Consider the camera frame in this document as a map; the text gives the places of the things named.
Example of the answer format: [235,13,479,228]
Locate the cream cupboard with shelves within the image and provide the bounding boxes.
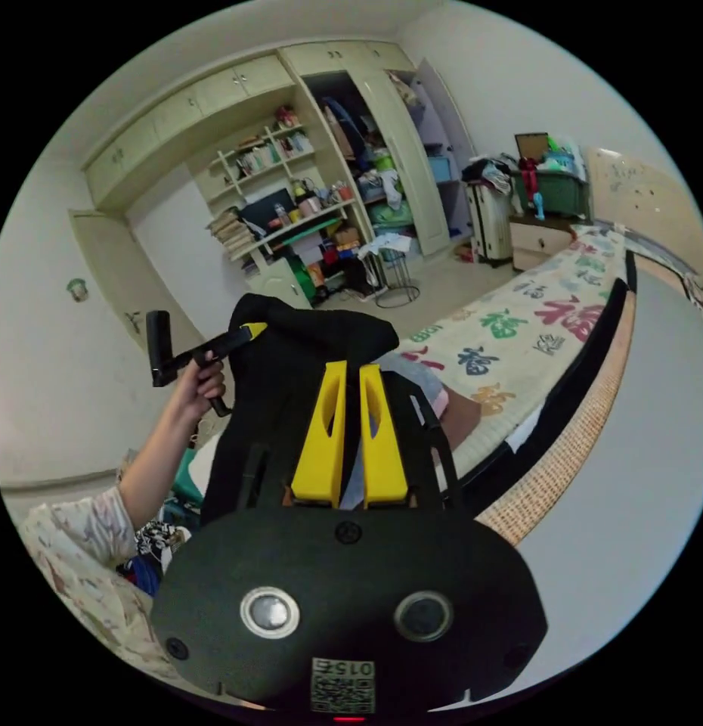
[81,39,478,310]

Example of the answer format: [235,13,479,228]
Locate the person's body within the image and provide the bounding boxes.
[17,350,484,684]

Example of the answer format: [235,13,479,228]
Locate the person's left forearm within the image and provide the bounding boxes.
[114,392,209,535]

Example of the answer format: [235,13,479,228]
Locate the green storage box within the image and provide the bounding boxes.
[511,131,592,223]

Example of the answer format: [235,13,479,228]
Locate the round wire stool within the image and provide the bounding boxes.
[376,248,422,311]

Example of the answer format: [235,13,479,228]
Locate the bed with printed sheet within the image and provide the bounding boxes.
[395,222,703,548]

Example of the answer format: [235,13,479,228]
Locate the cream nightstand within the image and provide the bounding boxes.
[508,214,578,275]

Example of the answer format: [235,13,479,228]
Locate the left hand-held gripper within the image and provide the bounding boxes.
[169,321,269,419]

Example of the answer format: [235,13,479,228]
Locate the pile of clothes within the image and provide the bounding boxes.
[460,151,524,197]

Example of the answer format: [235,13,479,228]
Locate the cream door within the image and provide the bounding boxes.
[67,208,208,355]

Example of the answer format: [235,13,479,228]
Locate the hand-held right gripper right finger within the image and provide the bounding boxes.
[359,365,410,509]

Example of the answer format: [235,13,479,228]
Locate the black t-shirt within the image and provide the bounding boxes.
[200,292,463,529]

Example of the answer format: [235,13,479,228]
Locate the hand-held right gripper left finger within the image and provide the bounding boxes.
[290,360,348,508]

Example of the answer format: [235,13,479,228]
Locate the person's left hand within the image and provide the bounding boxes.
[171,359,228,424]

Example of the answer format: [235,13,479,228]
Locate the white suitcase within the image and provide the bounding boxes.
[463,180,516,268]

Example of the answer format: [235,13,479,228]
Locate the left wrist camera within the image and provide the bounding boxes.
[145,310,172,389]

